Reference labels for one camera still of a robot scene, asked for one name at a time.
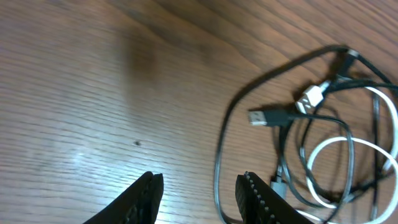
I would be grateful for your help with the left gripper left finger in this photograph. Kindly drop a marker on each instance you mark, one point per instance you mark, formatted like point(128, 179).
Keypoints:
point(138, 204)

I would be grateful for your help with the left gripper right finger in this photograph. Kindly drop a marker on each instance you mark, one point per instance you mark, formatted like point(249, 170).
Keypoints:
point(259, 204)

